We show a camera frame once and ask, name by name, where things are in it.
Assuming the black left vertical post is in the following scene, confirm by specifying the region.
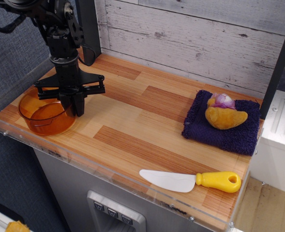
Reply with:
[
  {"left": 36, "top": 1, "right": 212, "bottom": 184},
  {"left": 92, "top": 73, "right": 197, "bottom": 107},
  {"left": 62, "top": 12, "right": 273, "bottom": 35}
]
[{"left": 75, "top": 0, "right": 101, "bottom": 66}]

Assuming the purple terry cloth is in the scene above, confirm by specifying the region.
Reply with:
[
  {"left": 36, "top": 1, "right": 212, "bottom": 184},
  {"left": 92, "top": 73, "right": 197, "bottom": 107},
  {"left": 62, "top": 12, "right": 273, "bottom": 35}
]
[{"left": 182, "top": 90, "right": 260, "bottom": 156}]

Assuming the black right vertical post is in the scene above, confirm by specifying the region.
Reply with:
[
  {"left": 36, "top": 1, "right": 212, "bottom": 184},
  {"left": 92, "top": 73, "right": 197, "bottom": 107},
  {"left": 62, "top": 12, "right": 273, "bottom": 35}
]
[{"left": 260, "top": 40, "right": 285, "bottom": 120}]

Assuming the clear acrylic table guard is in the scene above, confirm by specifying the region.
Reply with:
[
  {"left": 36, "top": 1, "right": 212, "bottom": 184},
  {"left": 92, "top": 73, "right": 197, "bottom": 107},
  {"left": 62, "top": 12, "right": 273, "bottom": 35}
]
[{"left": 0, "top": 33, "right": 265, "bottom": 232}]

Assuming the silver dispenser button panel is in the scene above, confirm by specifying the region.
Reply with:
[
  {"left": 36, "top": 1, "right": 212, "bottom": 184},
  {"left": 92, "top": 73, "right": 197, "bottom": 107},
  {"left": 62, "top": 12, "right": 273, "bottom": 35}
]
[{"left": 87, "top": 190, "right": 147, "bottom": 232}]

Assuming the purple toy onion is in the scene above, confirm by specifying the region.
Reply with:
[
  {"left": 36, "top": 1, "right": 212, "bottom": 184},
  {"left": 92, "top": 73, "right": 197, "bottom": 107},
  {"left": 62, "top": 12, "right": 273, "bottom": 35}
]
[{"left": 209, "top": 93, "right": 236, "bottom": 110}]

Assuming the grey toy fridge cabinet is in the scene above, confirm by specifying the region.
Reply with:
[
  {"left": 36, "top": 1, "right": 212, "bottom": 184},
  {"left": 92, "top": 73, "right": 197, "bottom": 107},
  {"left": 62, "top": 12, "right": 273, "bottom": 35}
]
[{"left": 35, "top": 149, "right": 208, "bottom": 232}]

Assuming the yellow object bottom left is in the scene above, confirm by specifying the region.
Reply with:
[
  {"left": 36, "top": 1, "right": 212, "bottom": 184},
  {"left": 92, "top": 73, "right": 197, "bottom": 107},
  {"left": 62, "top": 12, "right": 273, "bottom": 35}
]
[{"left": 5, "top": 221, "right": 30, "bottom": 232}]

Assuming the black vertical post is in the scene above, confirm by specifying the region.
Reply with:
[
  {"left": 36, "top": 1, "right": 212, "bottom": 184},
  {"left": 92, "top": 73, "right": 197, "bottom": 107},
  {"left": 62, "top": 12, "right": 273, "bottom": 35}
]
[
  {"left": 75, "top": 0, "right": 101, "bottom": 66},
  {"left": 260, "top": 40, "right": 285, "bottom": 120}
]

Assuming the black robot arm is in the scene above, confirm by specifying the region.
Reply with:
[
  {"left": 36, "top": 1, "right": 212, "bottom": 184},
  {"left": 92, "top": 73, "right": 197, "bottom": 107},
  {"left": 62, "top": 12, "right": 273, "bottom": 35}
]
[{"left": 0, "top": 0, "right": 105, "bottom": 116}]

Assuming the black cable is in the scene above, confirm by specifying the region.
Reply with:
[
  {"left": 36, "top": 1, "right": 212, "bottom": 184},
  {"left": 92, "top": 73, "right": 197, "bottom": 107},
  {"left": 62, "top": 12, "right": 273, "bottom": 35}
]
[{"left": 0, "top": 14, "right": 27, "bottom": 34}]

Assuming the orange transparent plastic pot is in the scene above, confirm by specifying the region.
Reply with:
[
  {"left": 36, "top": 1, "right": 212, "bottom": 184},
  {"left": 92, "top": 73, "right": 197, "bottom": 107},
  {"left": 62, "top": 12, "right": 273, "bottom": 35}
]
[{"left": 18, "top": 87, "right": 75, "bottom": 136}]

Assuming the yellow plush croissant toy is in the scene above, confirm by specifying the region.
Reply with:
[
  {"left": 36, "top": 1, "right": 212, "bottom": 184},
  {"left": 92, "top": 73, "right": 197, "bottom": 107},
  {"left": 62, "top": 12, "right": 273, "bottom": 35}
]
[{"left": 205, "top": 99, "right": 248, "bottom": 130}]

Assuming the white knife yellow handle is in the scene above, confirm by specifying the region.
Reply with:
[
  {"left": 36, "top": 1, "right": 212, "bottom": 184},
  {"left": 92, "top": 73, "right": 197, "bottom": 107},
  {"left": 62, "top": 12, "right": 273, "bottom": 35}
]
[{"left": 139, "top": 169, "right": 241, "bottom": 193}]

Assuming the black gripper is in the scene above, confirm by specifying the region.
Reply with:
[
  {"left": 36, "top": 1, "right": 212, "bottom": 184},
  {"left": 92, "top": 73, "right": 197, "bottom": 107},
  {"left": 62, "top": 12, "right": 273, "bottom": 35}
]
[{"left": 34, "top": 58, "right": 105, "bottom": 117}]

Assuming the white toy sink unit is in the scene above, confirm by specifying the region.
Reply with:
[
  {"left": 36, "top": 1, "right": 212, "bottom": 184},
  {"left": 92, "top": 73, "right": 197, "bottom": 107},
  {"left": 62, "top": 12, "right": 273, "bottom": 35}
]
[{"left": 250, "top": 90, "right": 285, "bottom": 191}]

